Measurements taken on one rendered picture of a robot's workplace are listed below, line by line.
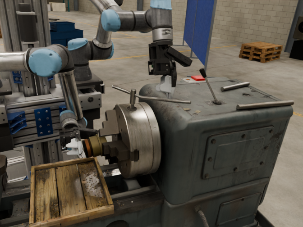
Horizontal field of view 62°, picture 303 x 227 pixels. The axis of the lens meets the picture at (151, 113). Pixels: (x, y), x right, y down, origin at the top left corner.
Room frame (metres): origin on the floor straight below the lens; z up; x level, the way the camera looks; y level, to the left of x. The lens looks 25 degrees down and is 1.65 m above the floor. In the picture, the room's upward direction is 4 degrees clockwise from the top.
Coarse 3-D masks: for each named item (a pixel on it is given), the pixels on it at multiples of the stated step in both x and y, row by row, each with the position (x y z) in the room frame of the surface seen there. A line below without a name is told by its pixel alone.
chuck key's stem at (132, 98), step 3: (132, 90) 0.91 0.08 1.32; (135, 90) 0.91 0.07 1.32; (132, 93) 0.91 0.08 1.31; (135, 93) 0.91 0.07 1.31; (132, 96) 0.91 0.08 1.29; (132, 99) 0.91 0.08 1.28; (135, 99) 0.92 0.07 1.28; (132, 102) 0.91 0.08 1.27; (132, 105) 0.92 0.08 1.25; (132, 108) 0.92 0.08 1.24
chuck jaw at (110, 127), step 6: (114, 108) 1.01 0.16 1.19; (108, 114) 0.96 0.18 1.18; (114, 114) 0.97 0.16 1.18; (108, 120) 0.95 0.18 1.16; (114, 120) 0.96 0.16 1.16; (102, 126) 0.95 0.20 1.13; (108, 126) 0.93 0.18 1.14; (114, 126) 0.94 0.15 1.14; (102, 132) 0.91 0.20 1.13; (108, 132) 0.92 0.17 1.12; (114, 132) 0.92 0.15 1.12
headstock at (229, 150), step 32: (160, 96) 1.04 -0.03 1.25; (192, 96) 1.06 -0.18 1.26; (224, 96) 1.08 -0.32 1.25; (256, 96) 1.11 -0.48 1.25; (160, 128) 0.93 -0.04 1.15; (192, 128) 0.81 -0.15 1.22; (224, 128) 0.88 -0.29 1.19; (256, 128) 0.96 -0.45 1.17; (192, 160) 0.82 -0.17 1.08; (224, 160) 0.89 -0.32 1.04; (256, 160) 0.97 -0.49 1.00; (192, 192) 0.84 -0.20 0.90
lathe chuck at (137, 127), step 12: (120, 108) 0.92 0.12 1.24; (120, 120) 0.91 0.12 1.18; (132, 120) 0.86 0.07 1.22; (144, 120) 0.87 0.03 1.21; (120, 132) 0.91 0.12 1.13; (132, 132) 0.82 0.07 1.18; (144, 132) 0.84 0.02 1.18; (132, 144) 0.80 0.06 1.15; (144, 144) 0.81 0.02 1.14; (144, 156) 0.80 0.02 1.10; (120, 168) 0.91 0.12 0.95; (132, 168) 0.79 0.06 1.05; (144, 168) 0.81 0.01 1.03
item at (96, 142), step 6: (90, 138) 0.87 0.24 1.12; (96, 138) 0.87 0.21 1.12; (102, 138) 0.89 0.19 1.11; (84, 144) 0.85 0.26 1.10; (90, 144) 0.85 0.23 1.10; (96, 144) 0.85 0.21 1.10; (84, 150) 0.88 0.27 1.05; (90, 150) 0.84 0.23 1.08; (96, 150) 0.84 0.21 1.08; (102, 150) 0.86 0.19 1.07; (90, 156) 0.84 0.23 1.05
